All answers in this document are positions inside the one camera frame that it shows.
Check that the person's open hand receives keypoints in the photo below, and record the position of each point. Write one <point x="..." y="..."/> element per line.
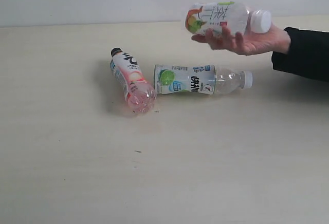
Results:
<point x="275" y="40"/>

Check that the fruit label clear bottle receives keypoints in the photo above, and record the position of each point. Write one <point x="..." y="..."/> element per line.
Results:
<point x="234" y="15"/>

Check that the pink peach drink bottle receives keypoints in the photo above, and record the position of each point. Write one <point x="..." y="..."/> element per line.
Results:
<point x="139" y="94"/>

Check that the black sleeved forearm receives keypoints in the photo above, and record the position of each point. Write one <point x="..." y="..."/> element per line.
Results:
<point x="307" y="55"/>

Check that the lime label clear bottle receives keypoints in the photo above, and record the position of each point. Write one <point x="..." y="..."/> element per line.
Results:
<point x="205" y="79"/>

